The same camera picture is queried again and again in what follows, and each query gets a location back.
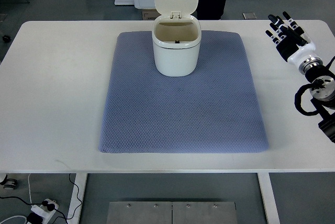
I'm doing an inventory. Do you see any right white table leg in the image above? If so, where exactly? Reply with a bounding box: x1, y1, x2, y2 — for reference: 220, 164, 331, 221
258, 172, 280, 224

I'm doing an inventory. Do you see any white floor cable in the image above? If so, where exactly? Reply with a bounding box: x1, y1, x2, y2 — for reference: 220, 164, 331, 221
0, 173, 34, 224

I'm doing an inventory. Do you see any caster wheel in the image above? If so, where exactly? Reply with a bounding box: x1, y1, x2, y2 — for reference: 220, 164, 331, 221
0, 173, 18, 190

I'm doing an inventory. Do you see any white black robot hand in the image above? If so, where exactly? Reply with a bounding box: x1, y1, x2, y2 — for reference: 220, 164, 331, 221
265, 12, 316, 66

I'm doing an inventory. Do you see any floor socket plate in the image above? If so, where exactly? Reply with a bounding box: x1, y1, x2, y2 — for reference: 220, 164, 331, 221
242, 12, 257, 20

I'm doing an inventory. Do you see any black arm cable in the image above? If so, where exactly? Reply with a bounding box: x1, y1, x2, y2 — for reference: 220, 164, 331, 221
294, 82, 321, 117

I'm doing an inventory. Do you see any white power strip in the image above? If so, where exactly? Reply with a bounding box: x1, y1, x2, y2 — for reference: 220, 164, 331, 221
27, 198, 59, 224

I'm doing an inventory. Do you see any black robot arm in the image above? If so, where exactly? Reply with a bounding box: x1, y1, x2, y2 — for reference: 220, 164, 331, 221
294, 58, 334, 142

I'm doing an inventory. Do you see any white trash bin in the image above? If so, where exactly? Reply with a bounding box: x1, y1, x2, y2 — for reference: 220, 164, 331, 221
152, 0, 202, 77

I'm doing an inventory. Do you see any cardboard box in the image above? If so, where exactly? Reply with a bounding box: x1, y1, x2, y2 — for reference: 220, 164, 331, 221
142, 9, 161, 20

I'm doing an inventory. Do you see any blue textured mat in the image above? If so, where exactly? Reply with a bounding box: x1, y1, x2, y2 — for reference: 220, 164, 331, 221
99, 31, 269, 153

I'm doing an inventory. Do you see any black floor cable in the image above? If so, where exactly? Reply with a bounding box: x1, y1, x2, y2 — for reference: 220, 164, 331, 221
0, 173, 83, 224

